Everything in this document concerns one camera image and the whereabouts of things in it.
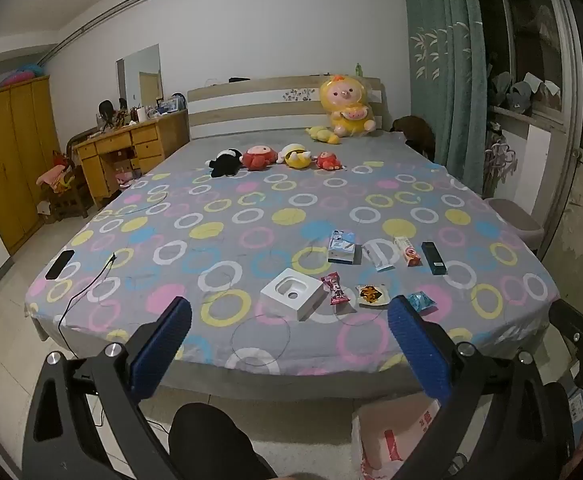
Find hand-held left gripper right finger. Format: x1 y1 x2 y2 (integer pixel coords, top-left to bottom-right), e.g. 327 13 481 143
388 295 577 480

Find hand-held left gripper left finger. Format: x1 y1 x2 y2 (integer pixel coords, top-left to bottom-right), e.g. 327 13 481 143
21 296 193 480

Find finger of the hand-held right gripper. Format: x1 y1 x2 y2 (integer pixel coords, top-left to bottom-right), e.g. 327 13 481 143
549 300 583 356

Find red and white ointment box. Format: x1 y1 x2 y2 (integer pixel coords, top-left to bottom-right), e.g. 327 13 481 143
394 236 423 267

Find small teal packet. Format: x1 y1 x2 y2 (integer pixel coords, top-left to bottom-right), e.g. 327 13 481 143
405 291 437 315

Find cardboard box on floor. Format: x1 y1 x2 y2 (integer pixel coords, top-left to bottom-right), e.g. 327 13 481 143
351 395 452 480

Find dark blue box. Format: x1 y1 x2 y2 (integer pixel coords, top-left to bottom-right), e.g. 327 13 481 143
421 241 447 276

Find pink candy wrapper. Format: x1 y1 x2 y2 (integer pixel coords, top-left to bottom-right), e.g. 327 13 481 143
320 272 352 307

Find white tube packet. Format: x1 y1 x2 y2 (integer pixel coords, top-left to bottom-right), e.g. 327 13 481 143
361 239 397 273

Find person's dark-clothed leg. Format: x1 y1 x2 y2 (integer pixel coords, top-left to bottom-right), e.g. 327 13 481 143
168 402 277 480

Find pink stool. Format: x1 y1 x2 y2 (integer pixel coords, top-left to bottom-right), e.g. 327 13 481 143
484 197 545 251

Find blue and white carton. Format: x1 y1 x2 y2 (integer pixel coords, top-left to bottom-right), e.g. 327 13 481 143
327 230 362 266

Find black phone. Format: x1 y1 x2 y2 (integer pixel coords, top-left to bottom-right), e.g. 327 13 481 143
45 249 75 281

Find white square box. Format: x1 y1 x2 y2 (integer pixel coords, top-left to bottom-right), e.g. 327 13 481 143
260 268 325 322

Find pink clothes hangers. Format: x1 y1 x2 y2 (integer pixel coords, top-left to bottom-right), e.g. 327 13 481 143
484 135 517 196

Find bed with circle-print sheet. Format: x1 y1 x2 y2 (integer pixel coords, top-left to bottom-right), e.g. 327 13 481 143
24 130 562 401

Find wooden chair with clothes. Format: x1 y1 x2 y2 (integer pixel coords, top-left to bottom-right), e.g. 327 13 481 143
36 150 89 221

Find black and white plush toy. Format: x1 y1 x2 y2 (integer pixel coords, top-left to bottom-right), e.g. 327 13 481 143
206 148 243 179

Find wooden desk with drawers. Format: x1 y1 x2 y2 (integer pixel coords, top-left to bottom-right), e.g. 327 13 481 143
74 110 190 208

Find small red plush toy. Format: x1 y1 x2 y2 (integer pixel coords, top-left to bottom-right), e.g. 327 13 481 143
315 151 347 171

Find clothes on windowsill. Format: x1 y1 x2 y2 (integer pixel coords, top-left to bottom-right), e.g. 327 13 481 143
489 72 565 113

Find yellow round plush toy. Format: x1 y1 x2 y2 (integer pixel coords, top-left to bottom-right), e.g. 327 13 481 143
277 143 313 170

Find desk clutter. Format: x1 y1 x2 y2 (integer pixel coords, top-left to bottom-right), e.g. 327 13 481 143
96 94 188 131

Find yellow duck plush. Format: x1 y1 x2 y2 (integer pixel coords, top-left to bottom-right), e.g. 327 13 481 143
306 126 345 145

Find yellow wooden wardrobe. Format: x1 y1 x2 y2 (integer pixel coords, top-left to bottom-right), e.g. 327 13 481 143
0 75 64 256

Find large yellow pig plush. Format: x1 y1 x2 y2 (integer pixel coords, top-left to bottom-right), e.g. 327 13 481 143
320 74 378 137

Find striped wooden headboard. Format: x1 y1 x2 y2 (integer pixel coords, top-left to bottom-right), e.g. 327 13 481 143
187 76 386 140

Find teal curtain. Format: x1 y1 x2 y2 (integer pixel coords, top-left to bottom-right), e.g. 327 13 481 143
401 0 489 196

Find black cable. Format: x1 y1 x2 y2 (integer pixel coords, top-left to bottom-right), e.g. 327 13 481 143
56 252 118 351

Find white window frame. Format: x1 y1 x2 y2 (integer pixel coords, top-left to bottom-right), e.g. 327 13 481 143
486 0 583 201

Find wall mirror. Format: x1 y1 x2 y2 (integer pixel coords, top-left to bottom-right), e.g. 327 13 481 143
116 43 163 111

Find inflatable swim ring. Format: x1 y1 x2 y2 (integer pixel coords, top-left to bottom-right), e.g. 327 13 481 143
0 64 46 88

